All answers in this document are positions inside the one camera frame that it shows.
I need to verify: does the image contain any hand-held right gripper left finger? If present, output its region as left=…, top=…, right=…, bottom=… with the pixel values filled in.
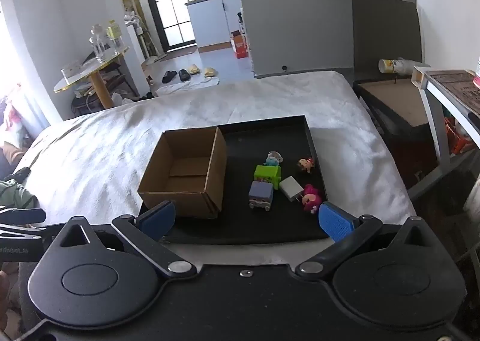
left=54, top=201, right=197, bottom=281

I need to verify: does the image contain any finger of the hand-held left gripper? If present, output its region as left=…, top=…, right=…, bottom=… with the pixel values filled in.
left=0, top=224, right=45, bottom=243
left=0, top=208, right=47, bottom=224

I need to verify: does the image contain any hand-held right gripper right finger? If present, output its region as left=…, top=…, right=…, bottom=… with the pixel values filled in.
left=295, top=202, right=439, bottom=281

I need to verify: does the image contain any brown cardboard box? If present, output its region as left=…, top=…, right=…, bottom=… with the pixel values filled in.
left=137, top=126, right=228, bottom=219

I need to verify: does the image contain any pink doll figure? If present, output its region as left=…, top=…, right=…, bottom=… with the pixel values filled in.
left=301, top=184, right=323, bottom=214

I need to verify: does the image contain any black tray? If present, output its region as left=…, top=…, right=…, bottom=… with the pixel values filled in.
left=139, top=115, right=340, bottom=245

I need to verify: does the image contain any purple toy block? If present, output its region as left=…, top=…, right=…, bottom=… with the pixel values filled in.
left=248, top=181, right=275, bottom=212

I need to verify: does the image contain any green toy block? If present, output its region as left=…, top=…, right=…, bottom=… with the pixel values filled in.
left=254, top=164, right=283, bottom=191

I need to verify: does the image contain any green cloth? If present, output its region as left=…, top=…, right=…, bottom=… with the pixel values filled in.
left=0, top=178, right=39, bottom=211

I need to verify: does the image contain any white fluffy blanket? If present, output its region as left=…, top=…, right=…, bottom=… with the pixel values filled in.
left=15, top=70, right=418, bottom=267

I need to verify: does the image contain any white floor towel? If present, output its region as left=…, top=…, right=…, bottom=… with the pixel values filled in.
left=155, top=76, right=220, bottom=96

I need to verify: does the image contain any dark stool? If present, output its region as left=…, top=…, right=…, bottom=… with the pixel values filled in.
left=71, top=73, right=140, bottom=117

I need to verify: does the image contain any orange crate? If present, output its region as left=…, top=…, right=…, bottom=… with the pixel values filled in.
left=444, top=116, right=478, bottom=155

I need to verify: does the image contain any white desk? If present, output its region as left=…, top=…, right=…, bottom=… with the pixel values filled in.
left=412, top=65, right=480, bottom=192

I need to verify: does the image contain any round gold-rimmed table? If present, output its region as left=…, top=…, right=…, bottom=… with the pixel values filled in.
left=53, top=46, right=130, bottom=109

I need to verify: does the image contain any stack of paper cups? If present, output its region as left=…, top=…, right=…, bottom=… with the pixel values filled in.
left=378, top=58, right=421, bottom=75

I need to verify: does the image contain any clear glass bottle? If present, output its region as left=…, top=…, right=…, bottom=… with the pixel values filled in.
left=89, top=24, right=108, bottom=63

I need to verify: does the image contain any brown engraved board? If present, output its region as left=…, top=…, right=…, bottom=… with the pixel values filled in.
left=427, top=70, right=480, bottom=117

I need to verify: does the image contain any yellowish plastic bottle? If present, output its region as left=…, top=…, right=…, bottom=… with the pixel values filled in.
left=107, top=20, right=125, bottom=55

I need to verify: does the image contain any white floor appliance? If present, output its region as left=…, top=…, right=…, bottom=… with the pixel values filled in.
left=123, top=7, right=159, bottom=65

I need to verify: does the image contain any orange cardboard box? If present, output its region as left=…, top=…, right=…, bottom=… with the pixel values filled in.
left=230, top=30, right=250, bottom=60

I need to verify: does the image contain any grey leaning board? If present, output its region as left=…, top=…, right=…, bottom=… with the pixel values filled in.
left=351, top=0, right=432, bottom=81

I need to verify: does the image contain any white kitchen cabinet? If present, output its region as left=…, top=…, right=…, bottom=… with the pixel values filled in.
left=185, top=0, right=243, bottom=50

